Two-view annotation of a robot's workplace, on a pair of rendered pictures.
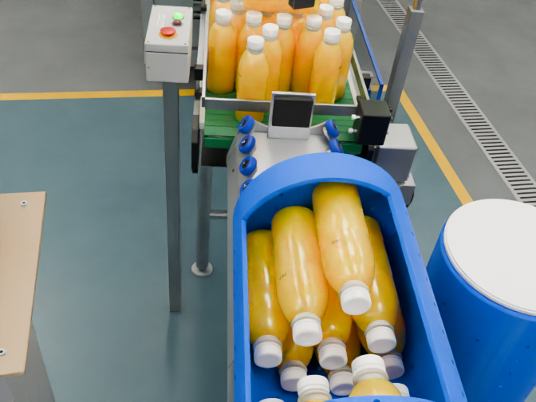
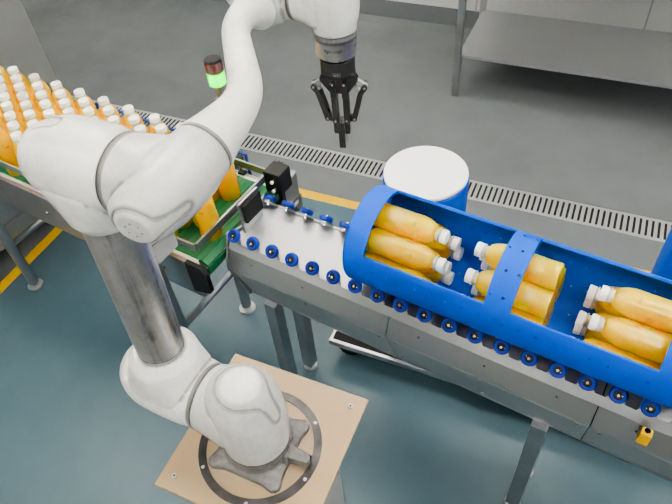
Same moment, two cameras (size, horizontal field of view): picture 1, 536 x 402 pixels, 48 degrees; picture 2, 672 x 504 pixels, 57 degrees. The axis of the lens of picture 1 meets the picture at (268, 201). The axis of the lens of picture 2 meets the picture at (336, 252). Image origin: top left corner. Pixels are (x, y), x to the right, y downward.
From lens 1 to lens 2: 108 cm
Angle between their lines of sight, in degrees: 33
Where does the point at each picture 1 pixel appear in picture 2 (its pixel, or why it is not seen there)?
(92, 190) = (48, 413)
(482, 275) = (430, 194)
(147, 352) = not seen: hidden behind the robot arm
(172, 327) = not seen: hidden behind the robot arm
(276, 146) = (256, 232)
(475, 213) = (392, 173)
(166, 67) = (164, 246)
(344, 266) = (429, 229)
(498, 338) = not seen: hidden behind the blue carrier
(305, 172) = (371, 212)
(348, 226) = (410, 215)
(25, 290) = (312, 385)
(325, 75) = (231, 174)
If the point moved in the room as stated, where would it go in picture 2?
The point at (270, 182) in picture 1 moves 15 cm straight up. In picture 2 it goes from (361, 229) to (358, 186)
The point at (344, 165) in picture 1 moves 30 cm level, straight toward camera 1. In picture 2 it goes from (378, 195) to (465, 251)
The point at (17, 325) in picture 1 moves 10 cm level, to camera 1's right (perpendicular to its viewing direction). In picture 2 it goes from (335, 394) to (359, 366)
